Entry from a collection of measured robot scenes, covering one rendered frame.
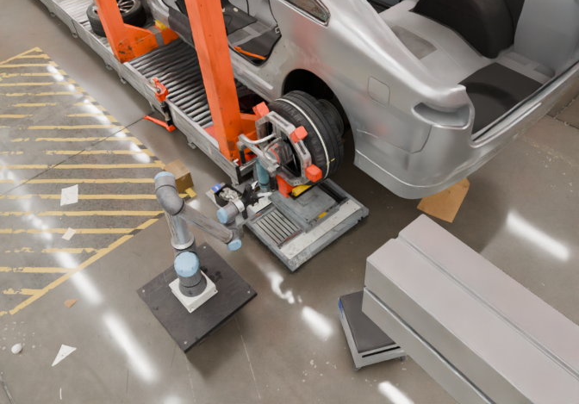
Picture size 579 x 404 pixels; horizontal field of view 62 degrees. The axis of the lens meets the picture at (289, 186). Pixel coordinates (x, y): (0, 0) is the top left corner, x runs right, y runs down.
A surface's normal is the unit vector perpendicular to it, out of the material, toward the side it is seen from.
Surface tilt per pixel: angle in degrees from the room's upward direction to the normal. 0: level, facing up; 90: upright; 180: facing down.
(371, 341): 0
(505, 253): 0
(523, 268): 0
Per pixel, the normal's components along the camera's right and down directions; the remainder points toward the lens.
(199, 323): -0.06, -0.67
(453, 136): 0.17, 0.71
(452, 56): 0.18, -0.42
